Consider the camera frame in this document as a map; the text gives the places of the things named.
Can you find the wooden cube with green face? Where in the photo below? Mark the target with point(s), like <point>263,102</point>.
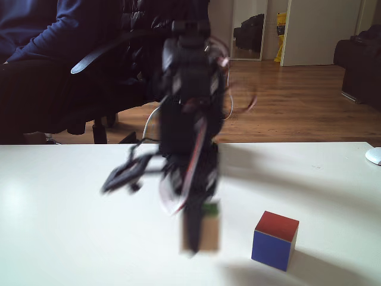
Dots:
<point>212,235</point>

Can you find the multicolour cube with marker tag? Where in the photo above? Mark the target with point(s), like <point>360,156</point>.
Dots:
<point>272,244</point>

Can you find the black office chair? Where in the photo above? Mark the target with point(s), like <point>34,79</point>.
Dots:
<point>98,56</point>

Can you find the person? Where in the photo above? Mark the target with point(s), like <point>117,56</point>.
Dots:
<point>32,74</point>

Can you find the white computer mouse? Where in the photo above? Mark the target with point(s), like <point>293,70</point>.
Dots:
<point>374,155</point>

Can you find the black sofa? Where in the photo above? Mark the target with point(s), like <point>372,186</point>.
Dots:
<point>360,59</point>

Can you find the wall mirror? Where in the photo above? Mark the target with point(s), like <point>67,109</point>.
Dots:
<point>248,29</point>

